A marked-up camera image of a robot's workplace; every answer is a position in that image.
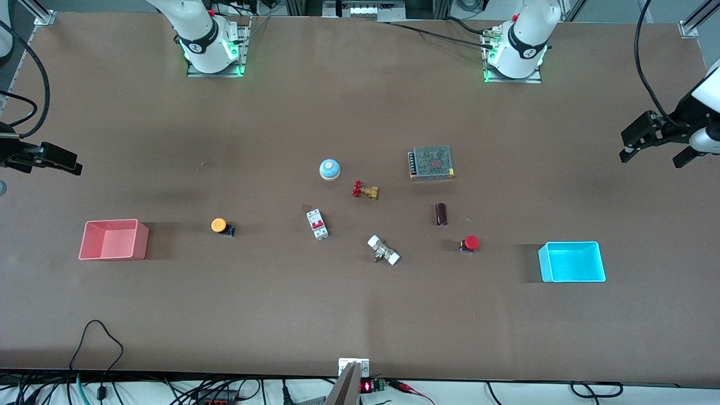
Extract pink plastic bin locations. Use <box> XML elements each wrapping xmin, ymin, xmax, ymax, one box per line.
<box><xmin>79</xmin><ymin>219</ymin><xmax>150</xmax><ymax>261</ymax></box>

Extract metal fitting white caps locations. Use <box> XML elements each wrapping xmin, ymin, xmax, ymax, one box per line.
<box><xmin>367</xmin><ymin>235</ymin><xmax>401</xmax><ymax>266</ymax></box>

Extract black looped table cable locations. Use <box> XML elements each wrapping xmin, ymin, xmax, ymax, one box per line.
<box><xmin>69</xmin><ymin>319</ymin><xmax>124</xmax><ymax>397</ymax></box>

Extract cyan plastic bin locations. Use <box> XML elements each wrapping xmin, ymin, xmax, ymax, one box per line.
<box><xmin>538</xmin><ymin>241</ymin><xmax>606</xmax><ymax>283</ymax></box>

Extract metal mesh power supply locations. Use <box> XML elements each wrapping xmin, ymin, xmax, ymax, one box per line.
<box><xmin>408</xmin><ymin>145</ymin><xmax>455</xmax><ymax>181</ymax></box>

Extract white red circuit breaker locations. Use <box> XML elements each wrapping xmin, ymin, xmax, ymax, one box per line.
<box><xmin>306</xmin><ymin>209</ymin><xmax>330</xmax><ymax>241</ymax></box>

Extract black cable to arm base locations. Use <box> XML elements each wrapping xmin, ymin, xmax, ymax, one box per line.
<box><xmin>374</xmin><ymin>17</ymin><xmax>496</xmax><ymax>50</ymax></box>

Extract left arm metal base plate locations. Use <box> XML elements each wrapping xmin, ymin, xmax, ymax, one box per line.
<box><xmin>483</xmin><ymin>25</ymin><xmax>543</xmax><ymax>84</ymax></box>

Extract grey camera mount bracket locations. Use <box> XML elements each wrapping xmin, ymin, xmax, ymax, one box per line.
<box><xmin>326</xmin><ymin>358</ymin><xmax>370</xmax><ymax>405</ymax></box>

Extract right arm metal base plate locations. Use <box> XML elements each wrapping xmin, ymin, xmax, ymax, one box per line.
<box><xmin>187</xmin><ymin>17</ymin><xmax>249</xmax><ymax>78</ymax></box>

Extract red clip lead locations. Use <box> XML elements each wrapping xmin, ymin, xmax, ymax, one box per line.
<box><xmin>388</xmin><ymin>380</ymin><xmax>435</xmax><ymax>405</ymax></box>

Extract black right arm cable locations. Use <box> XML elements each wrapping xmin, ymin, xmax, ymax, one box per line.
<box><xmin>0</xmin><ymin>20</ymin><xmax>51</xmax><ymax>138</ymax></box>

